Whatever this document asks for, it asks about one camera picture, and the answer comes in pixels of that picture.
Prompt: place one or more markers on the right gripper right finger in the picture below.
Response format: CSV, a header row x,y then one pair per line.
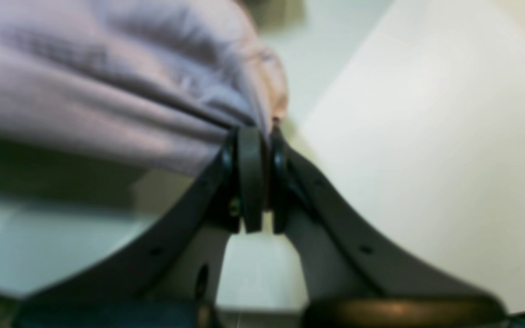
x,y
356,277

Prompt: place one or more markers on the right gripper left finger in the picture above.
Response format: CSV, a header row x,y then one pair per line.
x,y
167,277

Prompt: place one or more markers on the mauve t-shirt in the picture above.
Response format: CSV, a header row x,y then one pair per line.
x,y
153,83

